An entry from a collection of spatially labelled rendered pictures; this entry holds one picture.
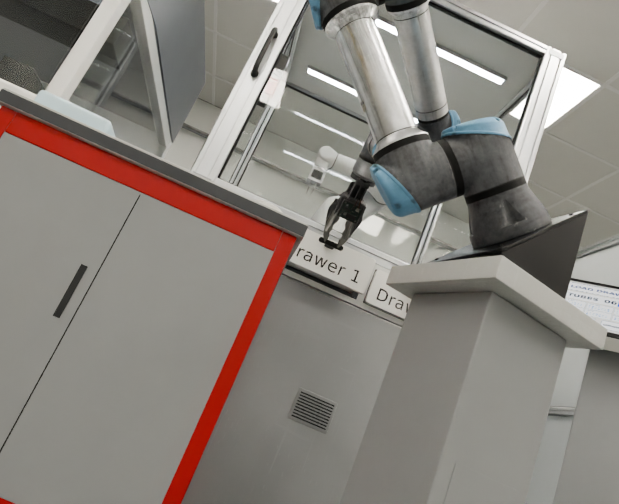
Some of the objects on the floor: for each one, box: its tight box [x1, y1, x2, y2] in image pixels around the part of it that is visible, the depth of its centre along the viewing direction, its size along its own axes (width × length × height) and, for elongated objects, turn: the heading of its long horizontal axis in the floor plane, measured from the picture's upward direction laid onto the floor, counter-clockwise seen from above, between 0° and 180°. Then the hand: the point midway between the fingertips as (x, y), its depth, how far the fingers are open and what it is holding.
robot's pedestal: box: [339, 255, 607, 504], centre depth 92 cm, size 30×30×76 cm
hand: (333, 239), depth 156 cm, fingers closed on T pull, 3 cm apart
